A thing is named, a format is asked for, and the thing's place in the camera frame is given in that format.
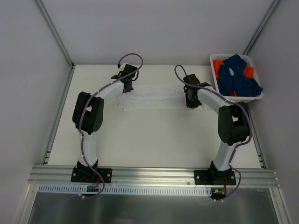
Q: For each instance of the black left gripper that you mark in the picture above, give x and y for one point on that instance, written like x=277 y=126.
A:
x=127 y=86

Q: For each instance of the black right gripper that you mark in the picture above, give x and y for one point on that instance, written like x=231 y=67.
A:
x=192 y=101

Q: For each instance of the white t shirt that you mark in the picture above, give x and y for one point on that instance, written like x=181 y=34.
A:
x=153 y=96

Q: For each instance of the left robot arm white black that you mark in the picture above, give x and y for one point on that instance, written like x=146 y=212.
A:
x=89 y=111

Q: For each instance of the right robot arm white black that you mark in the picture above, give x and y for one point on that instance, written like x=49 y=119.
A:
x=233 y=126

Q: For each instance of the blue t shirt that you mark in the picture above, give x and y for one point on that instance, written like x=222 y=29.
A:
x=231 y=78

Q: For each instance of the white plastic laundry basket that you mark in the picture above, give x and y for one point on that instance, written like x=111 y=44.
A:
x=247 y=59

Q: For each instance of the orange t shirt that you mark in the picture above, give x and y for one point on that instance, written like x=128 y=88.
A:
x=248 y=72

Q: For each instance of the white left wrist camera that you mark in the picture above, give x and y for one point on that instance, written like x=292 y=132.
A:
x=121 y=66

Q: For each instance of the aluminium frame post left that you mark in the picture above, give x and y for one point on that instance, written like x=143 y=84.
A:
x=46 y=16

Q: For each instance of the aluminium frame post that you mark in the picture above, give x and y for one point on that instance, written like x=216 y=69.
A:
x=265 y=19
x=46 y=16

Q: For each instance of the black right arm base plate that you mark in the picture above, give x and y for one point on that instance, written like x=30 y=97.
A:
x=209 y=177

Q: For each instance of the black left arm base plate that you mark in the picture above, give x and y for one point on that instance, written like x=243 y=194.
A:
x=86 y=175

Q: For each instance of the aluminium mounting rail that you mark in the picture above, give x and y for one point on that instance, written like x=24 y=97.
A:
x=166 y=177

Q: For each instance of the aluminium frame post right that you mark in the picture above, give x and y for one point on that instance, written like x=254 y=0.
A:
x=265 y=19

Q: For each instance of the white slotted cable duct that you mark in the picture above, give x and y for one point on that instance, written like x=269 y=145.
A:
x=125 y=190

